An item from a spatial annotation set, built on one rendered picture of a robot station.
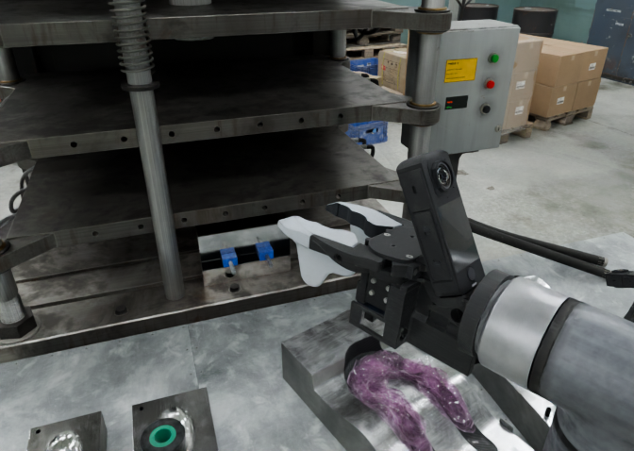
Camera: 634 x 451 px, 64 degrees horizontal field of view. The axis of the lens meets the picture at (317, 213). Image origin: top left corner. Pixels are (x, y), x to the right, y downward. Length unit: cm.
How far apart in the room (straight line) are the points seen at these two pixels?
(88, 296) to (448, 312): 133
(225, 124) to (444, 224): 101
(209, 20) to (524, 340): 111
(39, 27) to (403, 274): 108
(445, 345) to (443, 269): 7
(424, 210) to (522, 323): 11
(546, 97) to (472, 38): 398
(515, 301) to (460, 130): 136
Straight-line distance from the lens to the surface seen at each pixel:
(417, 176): 39
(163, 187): 135
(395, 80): 618
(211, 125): 135
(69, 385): 135
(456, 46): 163
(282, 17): 136
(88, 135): 135
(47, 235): 146
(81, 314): 157
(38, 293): 171
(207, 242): 148
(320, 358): 112
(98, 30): 132
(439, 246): 40
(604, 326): 39
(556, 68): 553
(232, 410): 119
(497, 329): 39
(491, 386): 124
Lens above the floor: 170
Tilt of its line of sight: 28 degrees down
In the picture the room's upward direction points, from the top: straight up
